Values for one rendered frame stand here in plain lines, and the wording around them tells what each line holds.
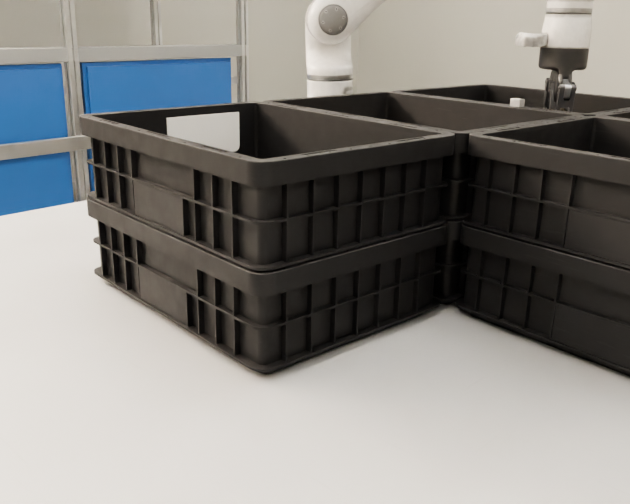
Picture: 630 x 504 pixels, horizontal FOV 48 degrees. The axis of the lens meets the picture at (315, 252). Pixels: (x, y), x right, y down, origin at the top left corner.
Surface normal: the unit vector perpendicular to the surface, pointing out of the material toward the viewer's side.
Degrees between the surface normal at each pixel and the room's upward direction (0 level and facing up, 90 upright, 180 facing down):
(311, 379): 0
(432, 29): 90
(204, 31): 90
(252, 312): 90
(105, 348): 0
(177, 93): 90
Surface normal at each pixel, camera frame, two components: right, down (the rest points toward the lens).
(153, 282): -0.75, 0.19
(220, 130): 0.66, 0.25
